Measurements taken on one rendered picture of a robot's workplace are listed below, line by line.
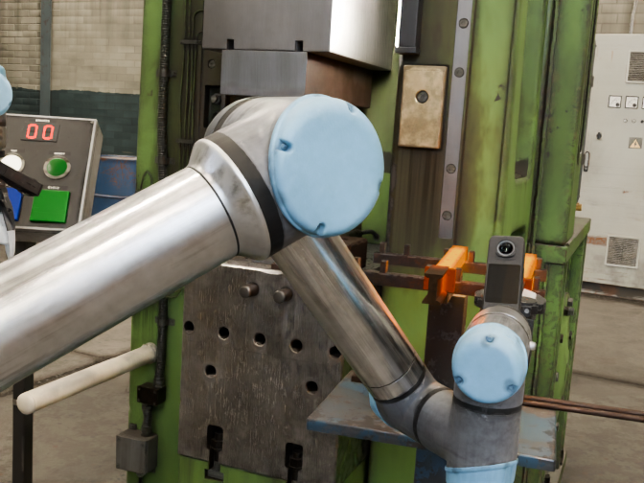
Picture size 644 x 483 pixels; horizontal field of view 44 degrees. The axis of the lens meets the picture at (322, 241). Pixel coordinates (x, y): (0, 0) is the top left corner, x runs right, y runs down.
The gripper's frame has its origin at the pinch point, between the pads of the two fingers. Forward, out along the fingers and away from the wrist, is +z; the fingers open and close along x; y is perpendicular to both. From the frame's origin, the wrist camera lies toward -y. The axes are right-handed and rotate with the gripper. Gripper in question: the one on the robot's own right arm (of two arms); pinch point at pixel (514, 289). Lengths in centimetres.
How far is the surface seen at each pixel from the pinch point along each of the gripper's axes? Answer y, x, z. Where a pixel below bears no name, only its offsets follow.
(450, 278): -0.2, -9.5, 2.4
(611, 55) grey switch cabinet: -93, 25, 564
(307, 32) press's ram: -40, -48, 42
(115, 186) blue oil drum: 33, -325, 414
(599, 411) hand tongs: 25.3, 15.0, 29.3
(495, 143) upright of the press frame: -20, -10, 54
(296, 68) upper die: -33, -50, 42
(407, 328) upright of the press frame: 21, -25, 54
